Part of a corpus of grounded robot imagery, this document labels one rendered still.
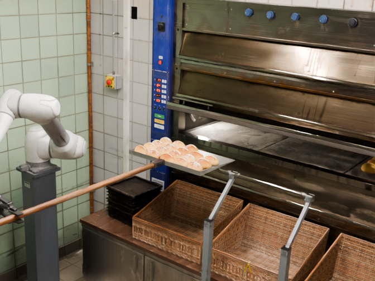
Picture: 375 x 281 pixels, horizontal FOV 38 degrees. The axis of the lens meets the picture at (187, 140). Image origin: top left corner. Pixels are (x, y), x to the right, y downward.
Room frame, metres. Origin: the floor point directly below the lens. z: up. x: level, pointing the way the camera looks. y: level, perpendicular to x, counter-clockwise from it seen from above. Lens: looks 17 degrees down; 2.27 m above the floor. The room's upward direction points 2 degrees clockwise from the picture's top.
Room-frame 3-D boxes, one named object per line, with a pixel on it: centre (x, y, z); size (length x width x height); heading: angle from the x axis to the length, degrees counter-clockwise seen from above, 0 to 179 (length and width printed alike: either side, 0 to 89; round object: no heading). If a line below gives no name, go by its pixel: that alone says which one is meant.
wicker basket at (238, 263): (2.86, -0.50, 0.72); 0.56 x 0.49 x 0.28; 54
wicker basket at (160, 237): (3.22, -0.02, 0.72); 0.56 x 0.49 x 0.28; 54
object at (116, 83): (3.96, 0.57, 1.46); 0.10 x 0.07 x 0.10; 53
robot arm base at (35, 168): (3.30, 0.98, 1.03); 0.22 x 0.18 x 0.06; 141
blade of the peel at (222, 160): (3.13, 0.03, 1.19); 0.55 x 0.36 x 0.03; 53
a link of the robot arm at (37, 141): (3.31, 0.96, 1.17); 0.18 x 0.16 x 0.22; 86
